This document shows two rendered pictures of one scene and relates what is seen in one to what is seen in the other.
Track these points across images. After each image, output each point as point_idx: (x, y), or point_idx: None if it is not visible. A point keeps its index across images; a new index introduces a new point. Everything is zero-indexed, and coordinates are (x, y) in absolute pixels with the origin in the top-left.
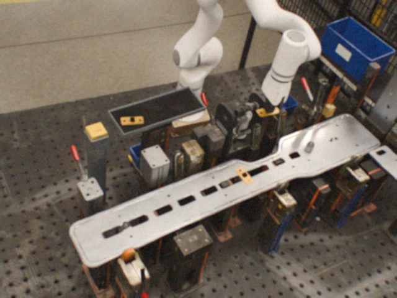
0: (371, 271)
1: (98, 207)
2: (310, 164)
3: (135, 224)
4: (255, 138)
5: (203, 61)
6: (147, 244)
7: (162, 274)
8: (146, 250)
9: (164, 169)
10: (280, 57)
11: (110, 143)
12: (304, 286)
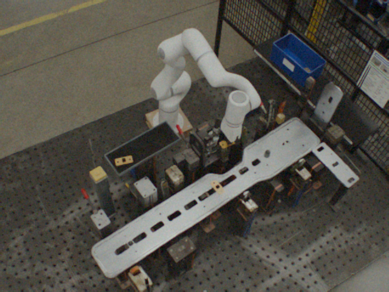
0: (317, 236)
1: (109, 230)
2: (268, 168)
3: None
4: (223, 154)
5: (175, 92)
6: None
7: (165, 263)
8: None
9: (153, 196)
10: (229, 112)
11: None
12: (270, 257)
